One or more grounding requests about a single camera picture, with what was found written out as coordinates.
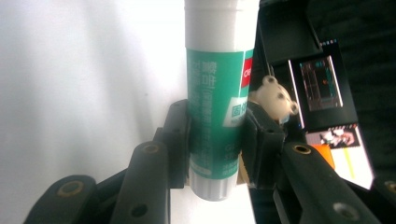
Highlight small white bear figure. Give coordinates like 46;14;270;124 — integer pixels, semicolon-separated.
248;75;300;125

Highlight white and green glue stick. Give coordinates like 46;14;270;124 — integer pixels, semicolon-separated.
184;0;261;203

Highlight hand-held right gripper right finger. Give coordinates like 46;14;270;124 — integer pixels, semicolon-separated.
241;101;384;224

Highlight orange object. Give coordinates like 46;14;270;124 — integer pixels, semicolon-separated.
311;143;336;171

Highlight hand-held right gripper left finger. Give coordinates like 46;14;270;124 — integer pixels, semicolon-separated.
108;99;191;224

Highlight dark-screen monitor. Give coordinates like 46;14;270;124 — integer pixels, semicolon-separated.
288;38;359;132

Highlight bright-screen monitor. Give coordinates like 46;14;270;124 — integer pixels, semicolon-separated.
304;122;375;190

